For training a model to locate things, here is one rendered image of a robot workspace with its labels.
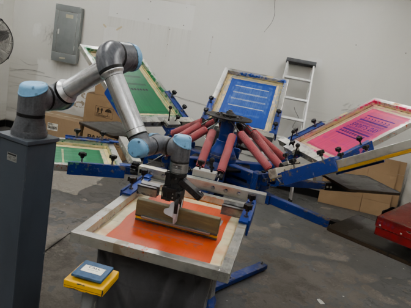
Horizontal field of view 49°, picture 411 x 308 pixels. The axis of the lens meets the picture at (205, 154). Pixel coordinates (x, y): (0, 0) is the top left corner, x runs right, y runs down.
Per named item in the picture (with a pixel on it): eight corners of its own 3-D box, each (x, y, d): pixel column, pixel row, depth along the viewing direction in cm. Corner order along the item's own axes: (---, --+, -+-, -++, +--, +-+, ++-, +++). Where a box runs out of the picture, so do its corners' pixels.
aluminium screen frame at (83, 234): (227, 283, 153) (230, 274, 152) (69, 241, 163) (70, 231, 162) (252, 211, 229) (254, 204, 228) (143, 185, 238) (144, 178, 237)
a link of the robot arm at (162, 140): (139, 133, 180) (162, 139, 176) (155, 131, 190) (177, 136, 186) (137, 152, 182) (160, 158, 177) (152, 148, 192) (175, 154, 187)
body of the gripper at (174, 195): (165, 195, 191) (169, 167, 188) (185, 199, 189) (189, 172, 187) (160, 200, 183) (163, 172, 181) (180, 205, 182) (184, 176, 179)
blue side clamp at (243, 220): (246, 236, 200) (250, 221, 198) (235, 233, 200) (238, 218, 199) (254, 214, 228) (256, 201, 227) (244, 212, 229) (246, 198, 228)
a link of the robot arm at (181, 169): (191, 161, 186) (186, 166, 178) (189, 172, 187) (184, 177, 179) (173, 158, 187) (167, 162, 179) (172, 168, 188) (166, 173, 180)
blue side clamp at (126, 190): (128, 206, 209) (130, 192, 207) (118, 203, 209) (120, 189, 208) (149, 189, 237) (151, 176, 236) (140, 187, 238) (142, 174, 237)
